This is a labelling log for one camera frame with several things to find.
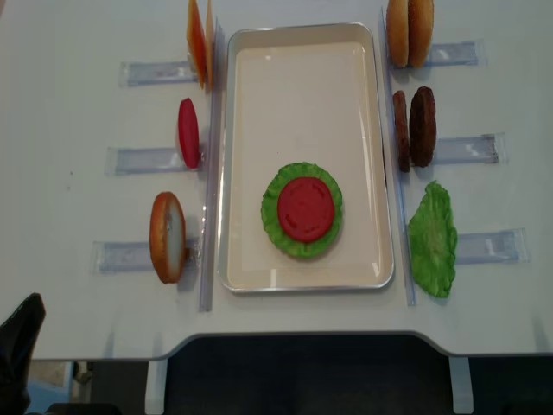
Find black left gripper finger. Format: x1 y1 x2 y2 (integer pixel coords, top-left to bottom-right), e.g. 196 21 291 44
1 293 46 414

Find thin brown meat patty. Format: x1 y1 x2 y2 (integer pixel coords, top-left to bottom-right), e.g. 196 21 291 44
392 90 410 173

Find clear pusher track tomato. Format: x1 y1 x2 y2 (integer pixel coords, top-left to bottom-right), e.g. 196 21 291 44
105 148 191 176

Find upright red tomato slice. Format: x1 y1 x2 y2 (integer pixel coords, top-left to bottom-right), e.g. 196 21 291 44
177 99 200 169

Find green lettuce leaf on tray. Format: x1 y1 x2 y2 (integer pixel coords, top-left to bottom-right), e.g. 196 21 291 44
261 162 343 259

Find clear pusher track cheese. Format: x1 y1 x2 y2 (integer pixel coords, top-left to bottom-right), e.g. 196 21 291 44
118 61 199 87

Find red tomato slice on tray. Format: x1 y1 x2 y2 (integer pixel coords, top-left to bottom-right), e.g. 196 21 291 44
277 176 335 243

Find orange cheese slice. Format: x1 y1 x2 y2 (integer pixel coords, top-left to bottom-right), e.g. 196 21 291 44
187 0 207 89

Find upright green lettuce leaf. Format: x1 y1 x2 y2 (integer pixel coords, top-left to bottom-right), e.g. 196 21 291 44
408 181 458 298

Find dark brown meat patty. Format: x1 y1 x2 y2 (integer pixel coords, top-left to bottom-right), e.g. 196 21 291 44
410 86 436 168

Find clear pusher track lettuce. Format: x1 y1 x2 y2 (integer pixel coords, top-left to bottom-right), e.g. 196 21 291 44
455 228 530 265

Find clear pusher track patties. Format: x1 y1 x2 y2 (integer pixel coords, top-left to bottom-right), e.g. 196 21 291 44
431 133 508 165

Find clear pusher track left bun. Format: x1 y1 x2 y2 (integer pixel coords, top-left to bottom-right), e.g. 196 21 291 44
92 237 204 275

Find white table leg left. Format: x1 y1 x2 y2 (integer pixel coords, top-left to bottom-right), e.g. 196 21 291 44
144 360 168 415

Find white table leg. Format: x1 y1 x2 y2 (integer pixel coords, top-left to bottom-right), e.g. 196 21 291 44
448 357 474 414
144 360 168 415

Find upright bun slice left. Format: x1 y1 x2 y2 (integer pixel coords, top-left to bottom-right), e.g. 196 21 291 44
149 192 186 284

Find white rectangular metal tray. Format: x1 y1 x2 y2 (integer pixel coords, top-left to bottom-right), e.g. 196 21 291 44
214 22 394 292

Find white table leg right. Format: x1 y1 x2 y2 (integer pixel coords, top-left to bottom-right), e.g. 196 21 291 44
448 357 474 414

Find tan bun half left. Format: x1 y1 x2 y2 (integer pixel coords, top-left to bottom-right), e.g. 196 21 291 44
385 0 409 67

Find tan bun half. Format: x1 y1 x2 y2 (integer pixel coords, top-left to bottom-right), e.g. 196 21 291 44
408 0 434 67
385 0 409 67

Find tan bun half right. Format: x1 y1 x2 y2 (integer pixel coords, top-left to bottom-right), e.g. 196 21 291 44
408 0 434 67

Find clear pusher track right buns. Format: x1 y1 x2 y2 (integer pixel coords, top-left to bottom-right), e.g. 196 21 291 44
424 39 487 67

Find left clear acrylic rail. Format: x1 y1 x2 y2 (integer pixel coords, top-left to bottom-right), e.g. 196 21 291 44
199 19 226 313

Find clear acrylic rail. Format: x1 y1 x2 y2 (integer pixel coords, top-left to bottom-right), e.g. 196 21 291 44
199 19 226 313
378 7 417 307

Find right clear acrylic rail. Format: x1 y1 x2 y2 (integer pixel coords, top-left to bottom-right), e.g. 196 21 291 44
378 7 417 307

